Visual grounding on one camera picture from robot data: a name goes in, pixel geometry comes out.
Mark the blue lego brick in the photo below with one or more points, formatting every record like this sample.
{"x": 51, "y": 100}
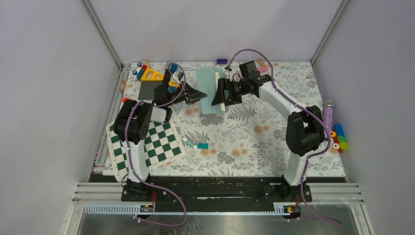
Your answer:
{"x": 173, "y": 68}

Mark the pink cylinder marker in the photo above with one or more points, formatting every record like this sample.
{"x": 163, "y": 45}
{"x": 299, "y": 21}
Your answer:
{"x": 262, "y": 69}

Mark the purple small brick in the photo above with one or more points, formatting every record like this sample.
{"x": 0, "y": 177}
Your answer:
{"x": 221, "y": 61}

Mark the green white glue stick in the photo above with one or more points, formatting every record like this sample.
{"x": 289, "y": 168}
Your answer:
{"x": 189, "y": 143}

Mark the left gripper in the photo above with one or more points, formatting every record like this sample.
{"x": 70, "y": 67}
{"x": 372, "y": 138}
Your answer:
{"x": 192, "y": 96}

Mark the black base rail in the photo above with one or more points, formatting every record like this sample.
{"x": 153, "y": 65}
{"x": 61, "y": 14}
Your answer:
{"x": 215, "y": 194}

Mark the purple glitter tube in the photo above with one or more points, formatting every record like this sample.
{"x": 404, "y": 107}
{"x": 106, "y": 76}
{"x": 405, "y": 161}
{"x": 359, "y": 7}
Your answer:
{"x": 328, "y": 106}

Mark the grey lego baseplate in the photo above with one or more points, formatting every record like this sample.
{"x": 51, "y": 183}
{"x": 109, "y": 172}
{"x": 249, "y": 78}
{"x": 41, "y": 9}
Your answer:
{"x": 147, "y": 88}

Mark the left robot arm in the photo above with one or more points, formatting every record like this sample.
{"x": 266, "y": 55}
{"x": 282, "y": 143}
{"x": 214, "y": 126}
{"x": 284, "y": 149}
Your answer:
{"x": 144, "y": 130}

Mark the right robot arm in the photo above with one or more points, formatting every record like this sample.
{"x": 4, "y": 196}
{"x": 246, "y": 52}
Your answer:
{"x": 305, "y": 130}

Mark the yellow triangle toy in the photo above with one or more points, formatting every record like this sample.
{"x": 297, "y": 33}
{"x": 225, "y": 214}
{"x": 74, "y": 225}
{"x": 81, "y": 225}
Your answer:
{"x": 151, "y": 75}

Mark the small teal block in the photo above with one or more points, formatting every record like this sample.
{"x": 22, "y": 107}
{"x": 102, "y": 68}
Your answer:
{"x": 203, "y": 145}

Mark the wooden block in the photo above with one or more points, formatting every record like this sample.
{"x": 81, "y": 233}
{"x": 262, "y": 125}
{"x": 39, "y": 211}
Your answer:
{"x": 261, "y": 63}

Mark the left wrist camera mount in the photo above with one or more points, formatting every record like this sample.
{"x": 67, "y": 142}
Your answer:
{"x": 177, "y": 76}

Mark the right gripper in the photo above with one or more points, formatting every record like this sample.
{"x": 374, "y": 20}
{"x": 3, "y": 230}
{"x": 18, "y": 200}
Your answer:
{"x": 224, "y": 84}

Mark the green white checkerboard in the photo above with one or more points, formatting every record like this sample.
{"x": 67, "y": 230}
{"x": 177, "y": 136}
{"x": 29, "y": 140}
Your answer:
{"x": 161, "y": 145}

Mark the colourful stacked brick toy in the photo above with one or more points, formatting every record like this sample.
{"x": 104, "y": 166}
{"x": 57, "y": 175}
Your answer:
{"x": 339, "y": 140}

